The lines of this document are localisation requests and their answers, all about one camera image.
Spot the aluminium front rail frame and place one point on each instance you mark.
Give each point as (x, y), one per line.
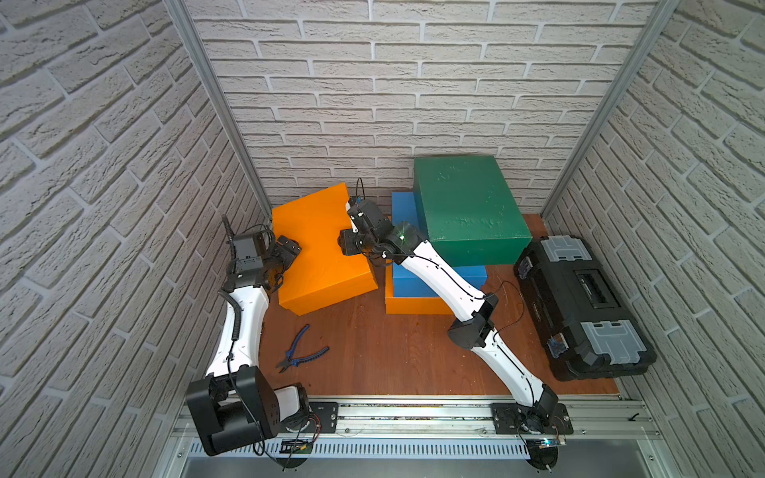
(471, 436)

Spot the right corner aluminium post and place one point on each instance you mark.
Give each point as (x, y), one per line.
(656, 23)

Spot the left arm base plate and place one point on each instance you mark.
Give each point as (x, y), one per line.
(318, 414)

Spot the black plastic toolbox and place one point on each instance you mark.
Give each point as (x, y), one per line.
(583, 323)

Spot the green shoebox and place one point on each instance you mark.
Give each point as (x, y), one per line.
(468, 210)

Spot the blue shoebox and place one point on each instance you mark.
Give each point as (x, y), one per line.
(408, 285)

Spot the left corner aluminium post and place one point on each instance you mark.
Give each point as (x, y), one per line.
(197, 53)

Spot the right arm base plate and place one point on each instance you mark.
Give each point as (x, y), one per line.
(513, 419)

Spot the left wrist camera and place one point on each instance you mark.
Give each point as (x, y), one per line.
(249, 249)

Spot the corner aluminium post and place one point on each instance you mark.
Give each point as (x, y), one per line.
(656, 23)
(197, 53)

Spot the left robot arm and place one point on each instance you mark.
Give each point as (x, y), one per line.
(233, 405)

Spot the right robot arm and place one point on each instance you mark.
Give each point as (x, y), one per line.
(473, 328)

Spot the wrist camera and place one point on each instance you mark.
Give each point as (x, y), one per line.
(366, 216)
(249, 249)

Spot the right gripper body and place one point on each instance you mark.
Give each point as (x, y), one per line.
(352, 244)

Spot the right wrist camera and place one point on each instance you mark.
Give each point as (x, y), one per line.
(366, 216)

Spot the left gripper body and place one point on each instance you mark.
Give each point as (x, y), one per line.
(281, 252)

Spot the orange shoebox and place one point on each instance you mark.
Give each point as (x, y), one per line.
(411, 306)
(322, 275)

